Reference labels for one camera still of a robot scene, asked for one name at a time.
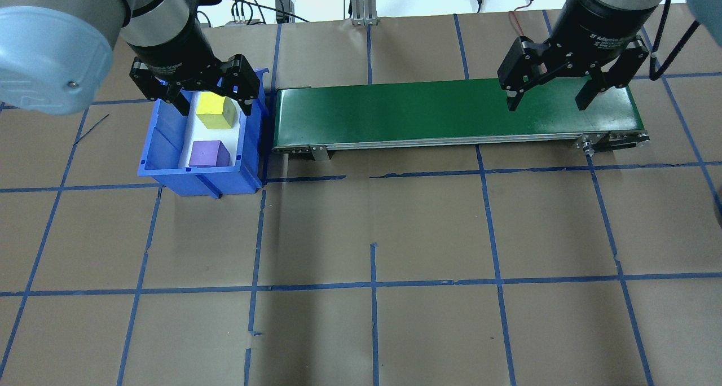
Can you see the yellow foam block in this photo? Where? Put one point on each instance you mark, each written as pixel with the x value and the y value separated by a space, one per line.
pixel 214 112

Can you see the purple foam block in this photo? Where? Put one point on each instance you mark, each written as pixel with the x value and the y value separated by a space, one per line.
pixel 207 153

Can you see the white foam pad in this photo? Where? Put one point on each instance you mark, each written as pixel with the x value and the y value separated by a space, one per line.
pixel 240 143

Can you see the grey power strip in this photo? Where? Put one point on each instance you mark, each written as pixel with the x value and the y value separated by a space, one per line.
pixel 245 22

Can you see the blue plastic storage bin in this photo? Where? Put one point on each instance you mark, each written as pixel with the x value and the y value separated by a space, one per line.
pixel 163 154

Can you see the black power brick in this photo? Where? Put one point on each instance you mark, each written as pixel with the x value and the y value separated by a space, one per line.
pixel 282 7

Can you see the green conveyor belt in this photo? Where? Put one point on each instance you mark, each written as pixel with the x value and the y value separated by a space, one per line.
pixel 423 112

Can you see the aluminium profile post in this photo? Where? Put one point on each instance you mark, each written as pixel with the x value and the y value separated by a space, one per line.
pixel 364 2

